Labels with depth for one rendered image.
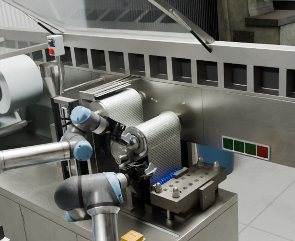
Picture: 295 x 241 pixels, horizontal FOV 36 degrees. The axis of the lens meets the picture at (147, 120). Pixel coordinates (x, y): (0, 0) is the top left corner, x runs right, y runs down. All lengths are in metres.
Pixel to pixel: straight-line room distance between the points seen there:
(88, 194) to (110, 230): 0.14
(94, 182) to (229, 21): 6.29
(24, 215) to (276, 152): 1.42
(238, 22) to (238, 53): 5.55
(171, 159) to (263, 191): 2.07
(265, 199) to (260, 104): 2.15
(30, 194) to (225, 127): 1.11
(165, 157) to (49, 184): 0.75
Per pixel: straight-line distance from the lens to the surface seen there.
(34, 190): 2.63
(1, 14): 5.19
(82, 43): 2.76
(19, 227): 2.83
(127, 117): 2.34
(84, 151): 1.77
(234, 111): 2.15
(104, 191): 1.60
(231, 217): 2.38
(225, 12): 7.70
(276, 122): 2.06
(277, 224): 3.81
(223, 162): 4.43
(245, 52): 2.05
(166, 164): 2.26
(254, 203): 4.06
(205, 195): 2.20
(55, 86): 2.64
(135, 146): 2.12
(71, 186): 1.62
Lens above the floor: 2.07
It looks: 20 degrees down
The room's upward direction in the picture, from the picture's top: 5 degrees counter-clockwise
